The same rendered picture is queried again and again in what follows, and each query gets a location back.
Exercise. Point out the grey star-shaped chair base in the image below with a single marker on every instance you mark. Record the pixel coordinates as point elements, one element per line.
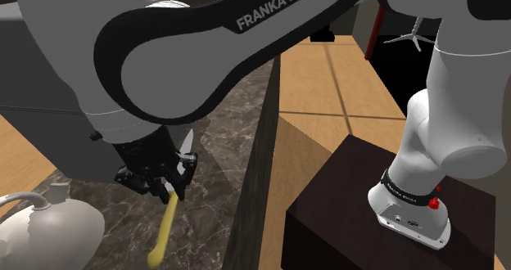
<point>415,37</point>

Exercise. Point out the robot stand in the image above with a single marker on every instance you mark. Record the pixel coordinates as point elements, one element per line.
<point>339,221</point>

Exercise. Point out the white kettle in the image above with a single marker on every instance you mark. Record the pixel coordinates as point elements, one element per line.
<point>56,233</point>

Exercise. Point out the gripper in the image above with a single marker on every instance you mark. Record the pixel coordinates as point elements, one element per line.
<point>145,153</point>

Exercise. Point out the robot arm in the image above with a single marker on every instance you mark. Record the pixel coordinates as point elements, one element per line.
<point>179,73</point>

